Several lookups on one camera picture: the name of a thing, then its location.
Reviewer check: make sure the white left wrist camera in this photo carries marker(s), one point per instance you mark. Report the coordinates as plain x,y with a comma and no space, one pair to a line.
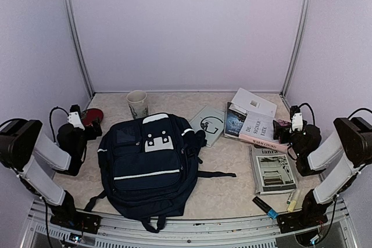
74,117

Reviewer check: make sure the white floral paper cup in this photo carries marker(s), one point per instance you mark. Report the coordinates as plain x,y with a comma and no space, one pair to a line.
138,103

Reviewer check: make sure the grey ianra book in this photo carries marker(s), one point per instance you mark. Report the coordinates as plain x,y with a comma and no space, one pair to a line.
272,172

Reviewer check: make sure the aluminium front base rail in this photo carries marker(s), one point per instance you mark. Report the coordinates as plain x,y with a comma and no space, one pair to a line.
116,231

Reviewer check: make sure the aluminium frame post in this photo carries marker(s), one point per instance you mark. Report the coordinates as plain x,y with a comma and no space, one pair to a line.
78,49
300,31

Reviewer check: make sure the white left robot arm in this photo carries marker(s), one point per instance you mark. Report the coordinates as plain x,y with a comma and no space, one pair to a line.
22,141

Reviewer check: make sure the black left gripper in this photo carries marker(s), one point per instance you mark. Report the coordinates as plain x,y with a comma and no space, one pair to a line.
93,135

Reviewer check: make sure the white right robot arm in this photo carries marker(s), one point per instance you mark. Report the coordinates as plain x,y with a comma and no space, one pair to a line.
349,144

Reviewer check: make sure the white green-tip pen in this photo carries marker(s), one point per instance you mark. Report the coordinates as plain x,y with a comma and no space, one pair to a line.
293,196

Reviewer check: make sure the navy blue student backpack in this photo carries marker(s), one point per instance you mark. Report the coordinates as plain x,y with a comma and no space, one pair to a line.
149,167

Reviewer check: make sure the yellow highlighter marker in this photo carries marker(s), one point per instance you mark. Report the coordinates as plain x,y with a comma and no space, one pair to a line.
292,204

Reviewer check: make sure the dark blue cover book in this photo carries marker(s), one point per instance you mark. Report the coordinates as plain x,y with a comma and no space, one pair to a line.
233,122

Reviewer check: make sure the white barcode booklet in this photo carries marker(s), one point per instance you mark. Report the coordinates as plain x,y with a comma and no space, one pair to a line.
248,101

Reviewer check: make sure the left aluminium frame post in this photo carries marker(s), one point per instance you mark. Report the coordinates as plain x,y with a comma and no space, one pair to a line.
78,49

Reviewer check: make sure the right aluminium frame post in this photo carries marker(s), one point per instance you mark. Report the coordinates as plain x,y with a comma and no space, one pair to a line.
300,31

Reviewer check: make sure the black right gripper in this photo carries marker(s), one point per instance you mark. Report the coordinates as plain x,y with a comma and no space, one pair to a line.
278,128

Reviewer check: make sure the grey book with G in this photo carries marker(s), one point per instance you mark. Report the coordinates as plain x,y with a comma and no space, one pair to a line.
211,121

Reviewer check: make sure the red floral round coaster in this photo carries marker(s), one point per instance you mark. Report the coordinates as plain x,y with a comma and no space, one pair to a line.
91,115

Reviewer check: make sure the pink Designer Fate book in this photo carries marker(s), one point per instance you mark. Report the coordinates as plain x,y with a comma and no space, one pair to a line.
258,129

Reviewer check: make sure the black blue highlighter marker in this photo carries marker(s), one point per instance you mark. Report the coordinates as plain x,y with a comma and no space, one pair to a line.
265,207

